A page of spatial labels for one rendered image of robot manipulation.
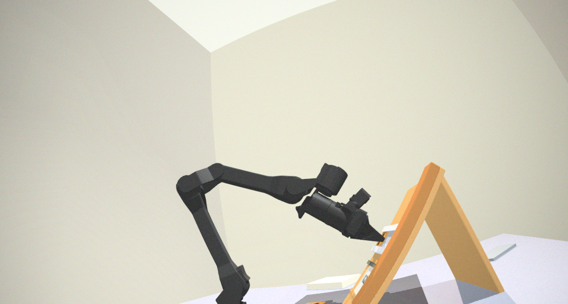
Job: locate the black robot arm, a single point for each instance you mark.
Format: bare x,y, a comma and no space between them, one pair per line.
289,189

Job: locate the pale yellow board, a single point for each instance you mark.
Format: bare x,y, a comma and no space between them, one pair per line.
431,200

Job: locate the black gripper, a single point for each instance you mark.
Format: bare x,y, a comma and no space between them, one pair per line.
354,225

